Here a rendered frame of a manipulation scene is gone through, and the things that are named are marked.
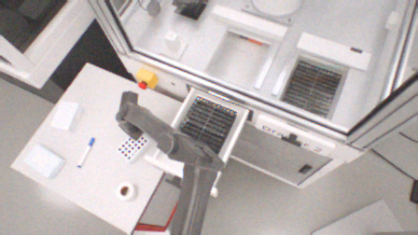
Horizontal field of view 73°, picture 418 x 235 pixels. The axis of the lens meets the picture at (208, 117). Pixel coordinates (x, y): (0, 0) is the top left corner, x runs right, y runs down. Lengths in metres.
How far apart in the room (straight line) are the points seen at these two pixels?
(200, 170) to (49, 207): 1.76
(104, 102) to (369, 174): 1.69
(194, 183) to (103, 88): 0.95
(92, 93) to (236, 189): 1.08
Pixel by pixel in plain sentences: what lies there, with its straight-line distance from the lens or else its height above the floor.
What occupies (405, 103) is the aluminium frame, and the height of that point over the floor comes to 1.29.
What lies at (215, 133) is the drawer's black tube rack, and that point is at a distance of 1.07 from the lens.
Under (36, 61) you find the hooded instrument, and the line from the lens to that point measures 1.46.
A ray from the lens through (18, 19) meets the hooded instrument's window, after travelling 1.39.
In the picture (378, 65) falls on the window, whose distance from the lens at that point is 0.73.
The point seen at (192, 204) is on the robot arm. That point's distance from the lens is 0.59.
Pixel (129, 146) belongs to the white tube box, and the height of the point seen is 0.79.
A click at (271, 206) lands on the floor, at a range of 1.94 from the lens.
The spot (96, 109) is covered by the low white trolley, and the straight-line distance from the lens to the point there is 1.40.
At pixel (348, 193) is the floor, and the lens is 2.08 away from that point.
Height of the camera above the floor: 1.91
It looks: 67 degrees down
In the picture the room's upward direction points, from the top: 9 degrees counter-clockwise
